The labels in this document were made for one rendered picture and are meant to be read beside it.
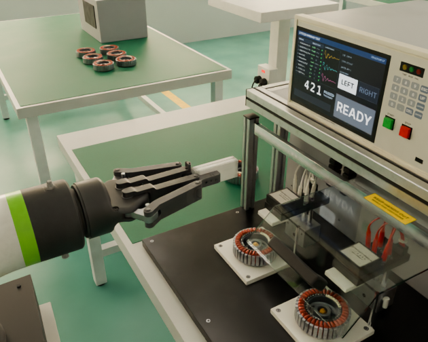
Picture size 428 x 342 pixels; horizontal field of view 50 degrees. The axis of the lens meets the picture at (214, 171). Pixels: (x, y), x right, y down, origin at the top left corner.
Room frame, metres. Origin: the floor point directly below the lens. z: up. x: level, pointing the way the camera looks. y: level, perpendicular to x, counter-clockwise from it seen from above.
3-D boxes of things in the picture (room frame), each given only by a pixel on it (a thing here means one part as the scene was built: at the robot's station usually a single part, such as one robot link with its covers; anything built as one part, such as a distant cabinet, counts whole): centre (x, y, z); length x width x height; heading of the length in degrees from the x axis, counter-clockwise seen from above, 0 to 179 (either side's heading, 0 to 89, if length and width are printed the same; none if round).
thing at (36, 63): (2.93, 0.84, 0.38); 1.85 x 1.10 x 0.75; 30
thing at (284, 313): (0.66, -0.22, 0.78); 0.15 x 0.15 x 0.01; 30
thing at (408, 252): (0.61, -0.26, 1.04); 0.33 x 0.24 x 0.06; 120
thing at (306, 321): (0.66, -0.22, 0.80); 0.11 x 0.11 x 0.04
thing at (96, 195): (0.50, 0.13, 1.18); 0.09 x 0.08 x 0.07; 120
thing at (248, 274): (0.87, -0.10, 0.78); 0.15 x 0.15 x 0.01; 30
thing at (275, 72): (1.84, -0.22, 0.98); 0.37 x 0.35 x 0.46; 30
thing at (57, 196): (0.46, 0.20, 1.18); 0.09 x 0.06 x 0.12; 30
